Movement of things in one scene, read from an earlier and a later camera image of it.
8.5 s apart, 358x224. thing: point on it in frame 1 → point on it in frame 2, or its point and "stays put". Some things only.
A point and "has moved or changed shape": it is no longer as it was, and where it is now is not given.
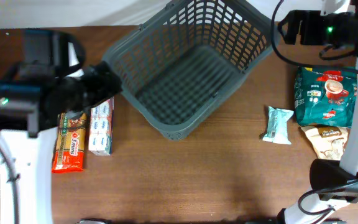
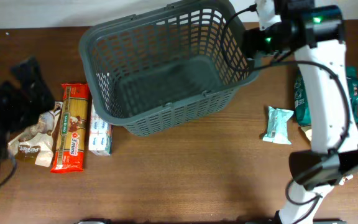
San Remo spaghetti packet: [69, 151] stays put
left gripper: [107, 83] → [25, 111]
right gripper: [310, 20] → [251, 40]
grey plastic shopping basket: [184, 62] has moved or changed shape
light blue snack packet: [277, 129] stays put
